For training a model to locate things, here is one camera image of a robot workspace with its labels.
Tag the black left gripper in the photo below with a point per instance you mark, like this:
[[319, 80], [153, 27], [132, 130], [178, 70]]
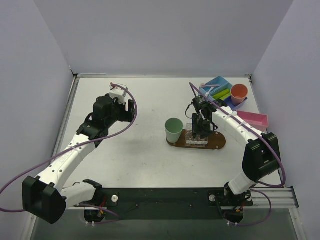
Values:
[[128, 111]]

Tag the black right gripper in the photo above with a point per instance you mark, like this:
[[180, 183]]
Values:
[[201, 125]]

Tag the clear textured plastic holder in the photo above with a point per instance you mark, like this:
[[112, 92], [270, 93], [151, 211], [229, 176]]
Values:
[[194, 140]]

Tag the green plastic cup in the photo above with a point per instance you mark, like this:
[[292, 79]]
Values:
[[173, 130]]

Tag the orange plastic cup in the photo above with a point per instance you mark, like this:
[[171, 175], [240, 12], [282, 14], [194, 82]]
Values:
[[238, 93]]

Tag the pink plastic drawer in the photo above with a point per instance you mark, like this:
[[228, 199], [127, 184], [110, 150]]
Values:
[[256, 120]]

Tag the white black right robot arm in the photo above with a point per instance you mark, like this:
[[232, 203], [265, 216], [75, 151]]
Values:
[[261, 151]]

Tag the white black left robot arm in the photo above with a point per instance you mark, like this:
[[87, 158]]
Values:
[[45, 195]]

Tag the brown wooden oval tray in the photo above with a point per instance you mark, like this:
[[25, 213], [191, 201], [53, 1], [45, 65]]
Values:
[[216, 141]]

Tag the green toothpaste tube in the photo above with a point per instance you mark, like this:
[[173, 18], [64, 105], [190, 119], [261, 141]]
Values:
[[223, 98], [220, 94]]

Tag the pink white toothbrush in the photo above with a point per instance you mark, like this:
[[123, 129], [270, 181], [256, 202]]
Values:
[[209, 86]]

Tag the blue plastic organizer box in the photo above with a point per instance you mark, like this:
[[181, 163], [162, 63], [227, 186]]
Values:
[[221, 89]]

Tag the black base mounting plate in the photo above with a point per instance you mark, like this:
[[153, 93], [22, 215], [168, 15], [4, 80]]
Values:
[[166, 204]]

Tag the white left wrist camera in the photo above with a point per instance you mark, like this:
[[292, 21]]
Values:
[[117, 94]]

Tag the aluminium table edge rail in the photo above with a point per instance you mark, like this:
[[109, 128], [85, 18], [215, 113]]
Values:
[[66, 115]]

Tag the aluminium front rail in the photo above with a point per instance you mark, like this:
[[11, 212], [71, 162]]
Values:
[[280, 198]]

